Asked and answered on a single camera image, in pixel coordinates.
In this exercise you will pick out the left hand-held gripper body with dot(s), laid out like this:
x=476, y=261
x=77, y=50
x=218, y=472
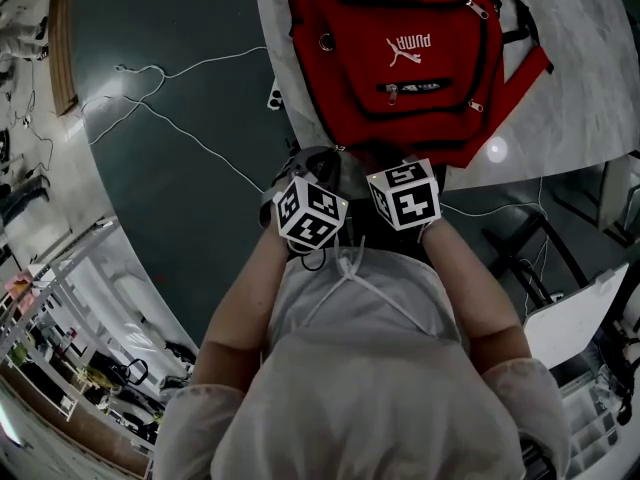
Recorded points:
x=310, y=213

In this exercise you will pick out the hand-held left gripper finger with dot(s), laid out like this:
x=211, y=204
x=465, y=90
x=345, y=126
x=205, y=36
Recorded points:
x=332, y=170
x=305, y=160

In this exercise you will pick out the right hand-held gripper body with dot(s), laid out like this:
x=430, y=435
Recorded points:
x=407, y=198

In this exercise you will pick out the red backpack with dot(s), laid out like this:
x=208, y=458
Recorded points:
x=400, y=18

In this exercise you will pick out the person's left forearm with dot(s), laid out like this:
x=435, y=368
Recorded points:
x=240, y=308

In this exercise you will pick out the person's right forearm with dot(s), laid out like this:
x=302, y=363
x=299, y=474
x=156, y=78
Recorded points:
x=465, y=288

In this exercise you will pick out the black chair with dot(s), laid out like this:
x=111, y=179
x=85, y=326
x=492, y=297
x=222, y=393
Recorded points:
x=510, y=255

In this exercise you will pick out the person's white shirt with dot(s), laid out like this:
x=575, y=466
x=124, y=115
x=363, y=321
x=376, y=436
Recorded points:
x=360, y=393

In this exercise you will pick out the white marble table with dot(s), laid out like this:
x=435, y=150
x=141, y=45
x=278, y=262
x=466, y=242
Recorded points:
x=575, y=93

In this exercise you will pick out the grey padded chair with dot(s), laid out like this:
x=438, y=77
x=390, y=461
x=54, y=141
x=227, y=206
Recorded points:
x=615, y=193

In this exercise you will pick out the white metal shelf rack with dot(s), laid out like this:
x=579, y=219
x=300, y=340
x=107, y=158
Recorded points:
x=52, y=268

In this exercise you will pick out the low wooden platform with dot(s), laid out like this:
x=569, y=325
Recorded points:
x=62, y=43

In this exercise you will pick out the clear plastic organiser box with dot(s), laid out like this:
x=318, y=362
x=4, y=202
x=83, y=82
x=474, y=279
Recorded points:
x=595, y=418

